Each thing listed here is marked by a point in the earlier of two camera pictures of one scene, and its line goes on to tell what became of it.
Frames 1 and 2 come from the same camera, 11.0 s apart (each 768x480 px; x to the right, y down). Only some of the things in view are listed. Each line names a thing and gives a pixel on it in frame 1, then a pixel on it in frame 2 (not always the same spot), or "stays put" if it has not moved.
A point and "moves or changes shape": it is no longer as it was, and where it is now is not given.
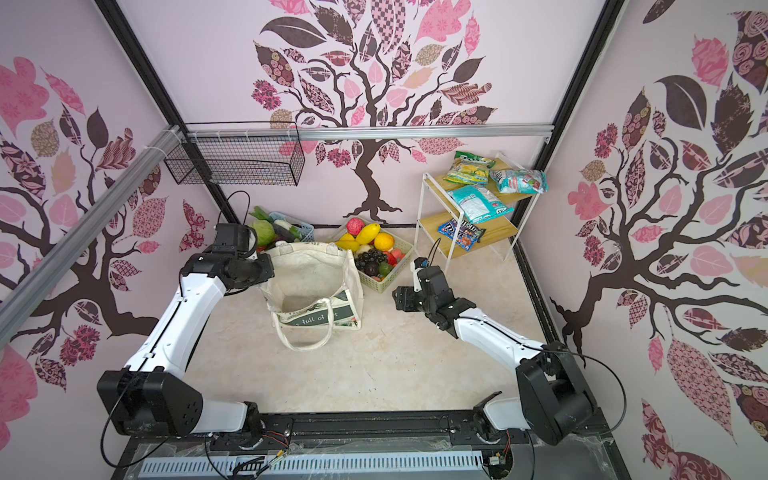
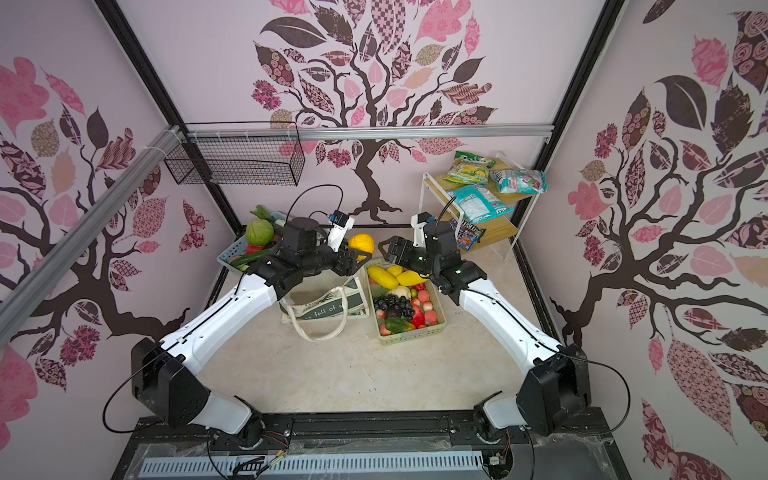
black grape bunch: x=370 y=256 moves or changes shape
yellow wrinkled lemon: x=384 y=241 moves or changes shape
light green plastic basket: x=375 y=284 → x=406 y=335
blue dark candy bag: x=468 y=233 stays put
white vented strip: x=351 y=464 stays put
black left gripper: x=266 y=271 → x=346 y=260
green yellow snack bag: x=467 y=168 stays put
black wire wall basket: x=238 y=153 stays put
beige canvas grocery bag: x=315 y=285 moves or changes shape
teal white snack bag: x=479 y=204 stays put
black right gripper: x=404 y=300 → x=402 y=246
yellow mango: x=368 y=233 → x=383 y=277
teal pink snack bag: x=520 y=181 stays put
